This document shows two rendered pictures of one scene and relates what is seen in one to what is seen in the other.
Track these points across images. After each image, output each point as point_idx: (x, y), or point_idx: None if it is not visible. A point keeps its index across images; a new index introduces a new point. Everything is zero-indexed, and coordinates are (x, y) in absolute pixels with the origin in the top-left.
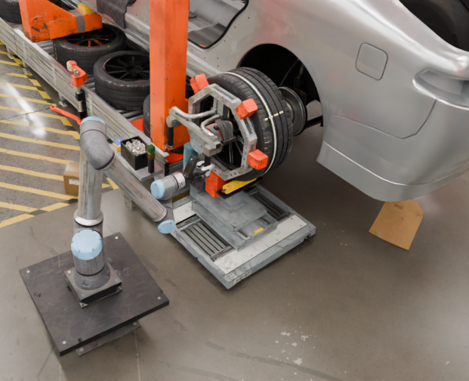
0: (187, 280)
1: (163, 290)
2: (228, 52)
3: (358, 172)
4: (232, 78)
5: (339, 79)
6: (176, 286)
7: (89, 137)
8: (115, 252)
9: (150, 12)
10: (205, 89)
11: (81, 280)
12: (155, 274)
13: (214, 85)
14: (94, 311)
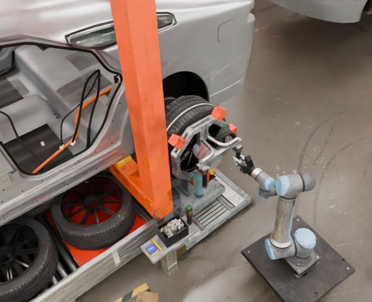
0: (247, 225)
1: (258, 239)
2: (118, 124)
3: (232, 88)
4: (191, 112)
5: (211, 56)
6: (253, 232)
7: (309, 178)
8: (263, 250)
9: (147, 135)
10: (191, 135)
11: (311, 254)
12: (244, 245)
13: (189, 128)
14: (318, 254)
